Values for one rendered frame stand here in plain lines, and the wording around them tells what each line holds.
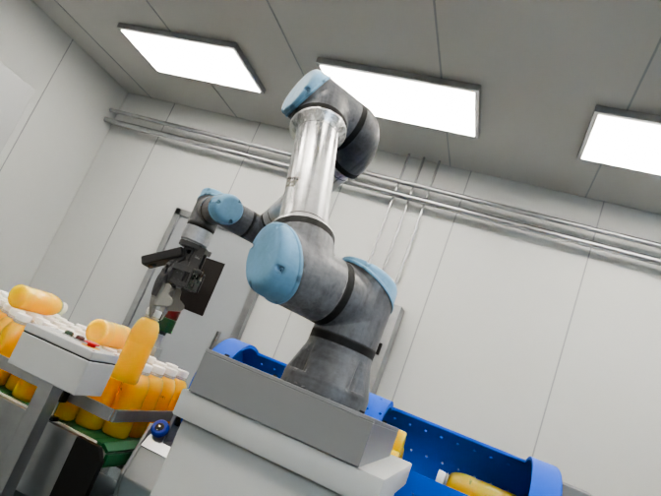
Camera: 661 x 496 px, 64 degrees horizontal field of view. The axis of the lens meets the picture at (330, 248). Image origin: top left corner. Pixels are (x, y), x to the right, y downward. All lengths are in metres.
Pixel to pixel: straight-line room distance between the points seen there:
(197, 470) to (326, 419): 0.20
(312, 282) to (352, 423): 0.22
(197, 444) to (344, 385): 0.23
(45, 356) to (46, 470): 0.28
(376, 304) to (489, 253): 4.00
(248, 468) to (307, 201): 0.42
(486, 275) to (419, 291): 0.59
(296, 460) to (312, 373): 0.15
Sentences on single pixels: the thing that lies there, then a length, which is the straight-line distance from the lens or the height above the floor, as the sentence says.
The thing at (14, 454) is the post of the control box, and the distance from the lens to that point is 1.44.
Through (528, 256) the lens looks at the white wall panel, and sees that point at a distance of 4.87.
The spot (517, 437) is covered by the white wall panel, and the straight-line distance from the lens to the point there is 4.64.
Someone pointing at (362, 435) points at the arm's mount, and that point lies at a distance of 0.74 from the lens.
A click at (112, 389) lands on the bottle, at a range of 1.50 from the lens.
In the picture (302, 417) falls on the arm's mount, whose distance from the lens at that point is 0.76.
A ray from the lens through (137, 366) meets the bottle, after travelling 1.42.
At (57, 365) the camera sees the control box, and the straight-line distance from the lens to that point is 1.35.
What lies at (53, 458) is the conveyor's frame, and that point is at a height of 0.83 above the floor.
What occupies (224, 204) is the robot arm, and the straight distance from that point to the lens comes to 1.31.
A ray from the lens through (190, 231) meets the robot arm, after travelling 1.42.
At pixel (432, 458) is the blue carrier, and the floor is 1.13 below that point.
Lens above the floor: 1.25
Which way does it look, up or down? 12 degrees up
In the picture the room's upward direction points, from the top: 21 degrees clockwise
